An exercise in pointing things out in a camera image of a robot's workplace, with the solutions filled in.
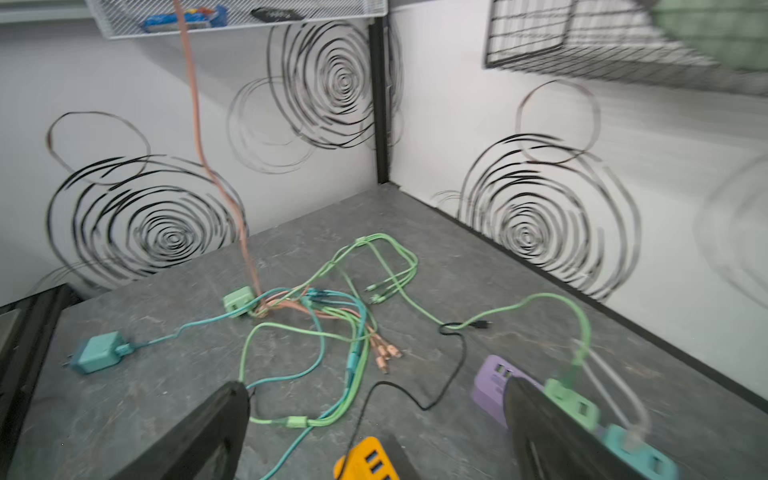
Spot blue candy packet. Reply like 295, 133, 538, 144
140, 4, 230, 34

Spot orange power strip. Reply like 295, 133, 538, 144
334, 436, 400, 480

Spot teal charger plug small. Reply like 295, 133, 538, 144
602, 424, 679, 480

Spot black wire basket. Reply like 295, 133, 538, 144
484, 0, 767, 97

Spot white wire shelf basket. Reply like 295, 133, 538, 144
86, 0, 389, 40

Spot teal charger plug front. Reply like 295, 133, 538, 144
65, 331, 135, 375

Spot black usb cable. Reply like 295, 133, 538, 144
335, 319, 493, 480

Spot tangled green charging cables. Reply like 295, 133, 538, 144
128, 232, 593, 480

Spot pink charging cable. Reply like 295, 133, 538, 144
172, 0, 403, 374

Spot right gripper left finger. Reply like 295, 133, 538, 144
113, 381, 250, 479

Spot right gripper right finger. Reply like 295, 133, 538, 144
504, 377, 642, 479

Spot purple power strip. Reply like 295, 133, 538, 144
471, 355, 544, 428

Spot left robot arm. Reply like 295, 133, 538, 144
1, 285, 82, 479

